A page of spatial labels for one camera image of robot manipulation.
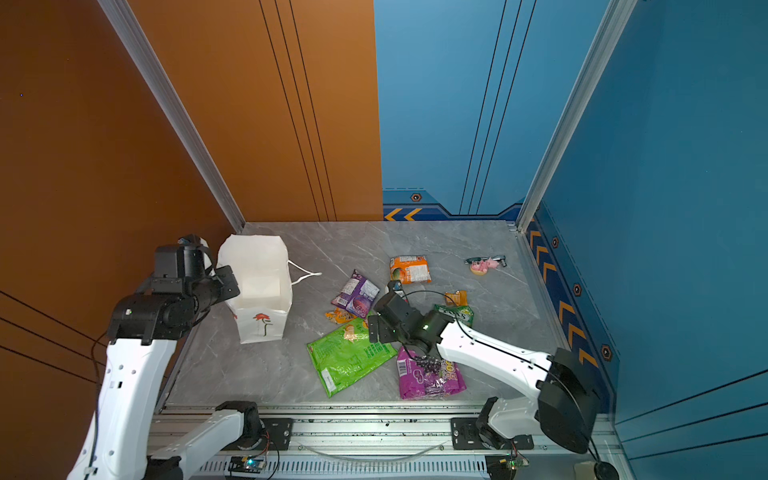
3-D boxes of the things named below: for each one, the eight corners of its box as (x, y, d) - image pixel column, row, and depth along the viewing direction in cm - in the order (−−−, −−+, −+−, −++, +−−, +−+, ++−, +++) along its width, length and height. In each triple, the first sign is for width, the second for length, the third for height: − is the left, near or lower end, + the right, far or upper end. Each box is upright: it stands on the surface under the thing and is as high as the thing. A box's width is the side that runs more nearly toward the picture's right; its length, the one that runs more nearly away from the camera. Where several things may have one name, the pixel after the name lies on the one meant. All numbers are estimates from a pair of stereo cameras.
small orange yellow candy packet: (328, 318, 95) (325, 312, 92) (335, 309, 97) (333, 303, 94) (347, 329, 92) (345, 323, 89) (354, 319, 94) (352, 314, 91)
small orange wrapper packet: (445, 306, 99) (446, 302, 97) (443, 294, 102) (444, 290, 100) (468, 306, 99) (469, 302, 97) (465, 294, 102) (467, 290, 100)
